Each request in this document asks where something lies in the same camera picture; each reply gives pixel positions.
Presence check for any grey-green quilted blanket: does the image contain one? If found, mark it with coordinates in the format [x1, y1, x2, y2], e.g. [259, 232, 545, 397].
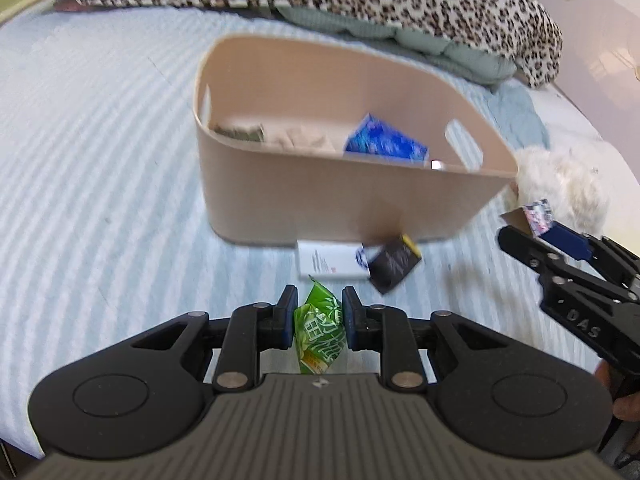
[274, 5, 519, 87]

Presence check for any white fluffy plush toy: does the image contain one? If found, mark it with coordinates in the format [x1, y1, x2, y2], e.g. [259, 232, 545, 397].
[514, 144, 612, 237]

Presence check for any olive green packet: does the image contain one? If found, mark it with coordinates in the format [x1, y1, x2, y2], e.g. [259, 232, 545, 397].
[214, 122, 266, 144]

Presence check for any small colourful printed packet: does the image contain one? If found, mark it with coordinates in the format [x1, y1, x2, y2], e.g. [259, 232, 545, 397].
[522, 198, 556, 237]

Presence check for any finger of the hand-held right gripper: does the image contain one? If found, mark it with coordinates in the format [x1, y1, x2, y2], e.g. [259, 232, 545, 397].
[497, 224, 577, 292]
[541, 222, 640, 292]

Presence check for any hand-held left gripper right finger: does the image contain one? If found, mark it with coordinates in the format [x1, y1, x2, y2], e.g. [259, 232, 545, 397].
[342, 285, 506, 390]

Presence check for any blue quilted mat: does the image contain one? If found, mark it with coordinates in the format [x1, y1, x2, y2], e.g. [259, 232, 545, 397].
[492, 80, 551, 152]

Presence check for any green snack packet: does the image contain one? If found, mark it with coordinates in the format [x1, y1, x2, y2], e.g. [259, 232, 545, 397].
[292, 275, 346, 376]

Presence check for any beige crumpled cloth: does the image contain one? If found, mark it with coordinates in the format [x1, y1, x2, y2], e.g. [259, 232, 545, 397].
[260, 125, 347, 157]

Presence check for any black packet with yellow edge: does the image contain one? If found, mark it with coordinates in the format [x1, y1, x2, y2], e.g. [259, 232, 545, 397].
[366, 233, 424, 295]

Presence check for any beige storage basket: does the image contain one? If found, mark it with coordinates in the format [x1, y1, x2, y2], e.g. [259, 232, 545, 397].
[192, 34, 521, 248]

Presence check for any yellow wooden bed rail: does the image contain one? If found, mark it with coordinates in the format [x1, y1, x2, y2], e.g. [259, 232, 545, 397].
[0, 0, 52, 25]

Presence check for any person's right hand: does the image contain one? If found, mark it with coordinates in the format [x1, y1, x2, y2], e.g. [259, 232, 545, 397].
[594, 359, 640, 422]

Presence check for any white flat box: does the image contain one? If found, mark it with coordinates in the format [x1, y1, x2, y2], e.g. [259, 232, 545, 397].
[297, 239, 374, 281]

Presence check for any light blue striped bed sheet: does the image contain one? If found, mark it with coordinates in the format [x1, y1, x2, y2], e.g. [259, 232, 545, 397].
[0, 6, 640, 461]

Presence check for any blue patterned packet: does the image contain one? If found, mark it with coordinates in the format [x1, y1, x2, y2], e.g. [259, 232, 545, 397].
[344, 113, 430, 166]

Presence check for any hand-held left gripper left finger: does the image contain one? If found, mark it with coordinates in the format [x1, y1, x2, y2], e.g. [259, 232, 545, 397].
[132, 285, 297, 391]

